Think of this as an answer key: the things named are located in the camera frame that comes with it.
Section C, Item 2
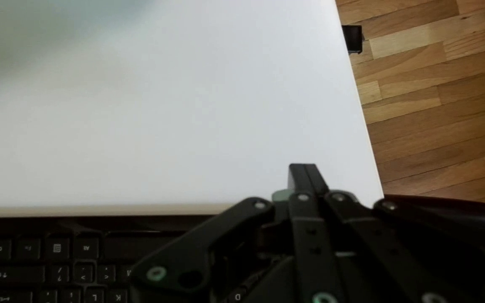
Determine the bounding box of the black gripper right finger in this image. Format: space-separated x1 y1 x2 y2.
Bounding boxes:
306 164 479 303

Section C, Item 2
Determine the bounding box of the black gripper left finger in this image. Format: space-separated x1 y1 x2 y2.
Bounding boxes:
129 164 334 303

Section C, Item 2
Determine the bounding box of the black computer keyboard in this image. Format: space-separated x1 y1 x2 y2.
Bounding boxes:
0 214 222 303

